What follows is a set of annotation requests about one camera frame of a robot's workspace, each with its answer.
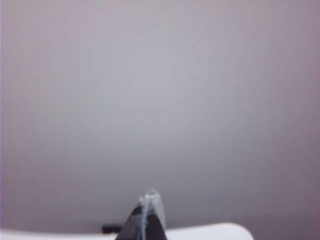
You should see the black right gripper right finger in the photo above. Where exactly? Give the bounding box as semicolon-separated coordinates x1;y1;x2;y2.
144;187;168;240

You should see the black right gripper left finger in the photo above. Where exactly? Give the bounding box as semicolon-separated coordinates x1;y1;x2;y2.
116;197;147;240

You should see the black wall plate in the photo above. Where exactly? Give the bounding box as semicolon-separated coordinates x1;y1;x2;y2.
101;224;123;234

